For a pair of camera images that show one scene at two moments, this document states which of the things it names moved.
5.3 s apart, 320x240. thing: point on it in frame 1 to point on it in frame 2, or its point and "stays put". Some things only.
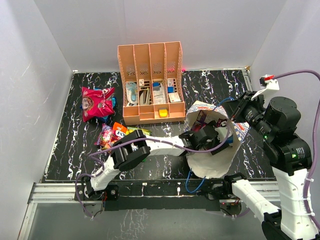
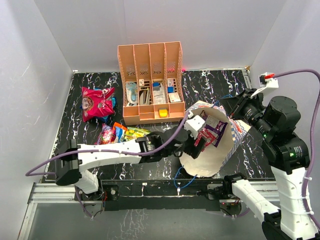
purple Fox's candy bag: [104, 140] stays put
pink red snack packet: [95, 103] stays put
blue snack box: [230, 140] to [120, 134]
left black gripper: [216, 141] to [192, 150]
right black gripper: [232, 107] stays put
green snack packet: [129, 129] stays put
